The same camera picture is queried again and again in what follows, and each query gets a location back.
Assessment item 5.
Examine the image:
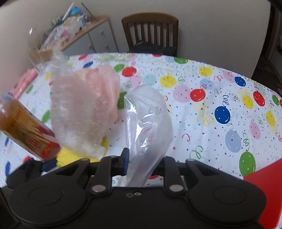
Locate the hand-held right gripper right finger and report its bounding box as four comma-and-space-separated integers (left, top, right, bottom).
158, 156, 223, 196

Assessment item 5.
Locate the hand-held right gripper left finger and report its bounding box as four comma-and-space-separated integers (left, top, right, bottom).
53, 148, 130, 195

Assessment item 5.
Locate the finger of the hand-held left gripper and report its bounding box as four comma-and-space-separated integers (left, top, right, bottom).
6, 159, 58, 189

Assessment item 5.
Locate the clear plastic bag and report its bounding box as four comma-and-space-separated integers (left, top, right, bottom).
124, 85, 173, 188

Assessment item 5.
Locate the tea bottle with red label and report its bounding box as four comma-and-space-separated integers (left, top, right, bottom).
0, 94, 62, 162

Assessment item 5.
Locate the red cardboard shoe box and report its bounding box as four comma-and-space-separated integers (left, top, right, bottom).
243, 159, 282, 229

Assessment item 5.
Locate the yellow sponge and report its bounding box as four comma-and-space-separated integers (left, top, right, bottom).
56, 137, 109, 168

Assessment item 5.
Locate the balloon print tablecloth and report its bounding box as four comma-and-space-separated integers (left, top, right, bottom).
0, 52, 282, 190

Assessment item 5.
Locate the pink bubble wrap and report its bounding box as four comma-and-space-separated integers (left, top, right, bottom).
51, 64, 121, 159

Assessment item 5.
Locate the pink plastic bag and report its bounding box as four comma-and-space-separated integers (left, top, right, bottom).
9, 68, 39, 100

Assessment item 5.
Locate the clear bubble wrap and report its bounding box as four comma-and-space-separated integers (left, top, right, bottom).
50, 49, 73, 88

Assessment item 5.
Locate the wooden side cabinet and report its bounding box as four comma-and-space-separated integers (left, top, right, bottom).
31, 16, 118, 65

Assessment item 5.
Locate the clear drinking glass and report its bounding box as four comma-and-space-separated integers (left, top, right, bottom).
26, 26, 52, 71

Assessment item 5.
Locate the brown wooden chair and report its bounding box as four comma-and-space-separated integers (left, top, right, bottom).
121, 14, 179, 57

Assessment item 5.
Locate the pile of assorted clutter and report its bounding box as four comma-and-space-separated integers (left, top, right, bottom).
40, 2, 98, 50

